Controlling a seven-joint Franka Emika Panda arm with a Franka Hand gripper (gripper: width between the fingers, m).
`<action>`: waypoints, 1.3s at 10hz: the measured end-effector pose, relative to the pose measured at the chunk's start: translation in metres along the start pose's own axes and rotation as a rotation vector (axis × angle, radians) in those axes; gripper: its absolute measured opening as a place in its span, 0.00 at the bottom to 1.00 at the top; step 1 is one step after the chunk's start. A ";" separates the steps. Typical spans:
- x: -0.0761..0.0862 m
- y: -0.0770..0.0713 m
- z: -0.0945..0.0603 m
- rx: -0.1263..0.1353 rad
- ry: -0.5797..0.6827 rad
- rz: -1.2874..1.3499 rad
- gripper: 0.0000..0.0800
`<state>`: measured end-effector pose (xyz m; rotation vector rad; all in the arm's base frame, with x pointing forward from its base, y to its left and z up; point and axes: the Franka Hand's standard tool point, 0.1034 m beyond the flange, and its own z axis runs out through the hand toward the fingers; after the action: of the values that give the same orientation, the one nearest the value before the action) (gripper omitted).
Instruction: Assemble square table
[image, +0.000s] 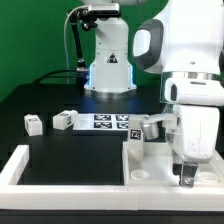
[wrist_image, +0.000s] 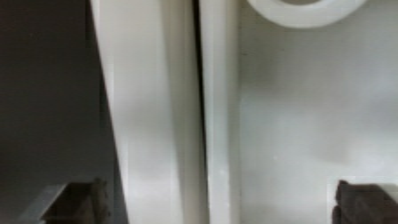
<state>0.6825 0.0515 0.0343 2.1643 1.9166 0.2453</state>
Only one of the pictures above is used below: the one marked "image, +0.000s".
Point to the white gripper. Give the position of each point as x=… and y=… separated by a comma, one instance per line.
x=194, y=138

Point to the white square table top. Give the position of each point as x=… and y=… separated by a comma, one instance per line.
x=156, y=168

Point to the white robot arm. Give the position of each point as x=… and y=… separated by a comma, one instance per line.
x=183, y=43

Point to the white marker sheet with tags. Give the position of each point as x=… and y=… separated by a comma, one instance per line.
x=105, y=122

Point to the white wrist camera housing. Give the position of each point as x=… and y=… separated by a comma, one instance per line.
x=149, y=125

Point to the white U-shaped fence frame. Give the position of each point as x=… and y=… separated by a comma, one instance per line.
x=78, y=197

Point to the black camera on stand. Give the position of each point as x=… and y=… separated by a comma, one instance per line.
x=87, y=14

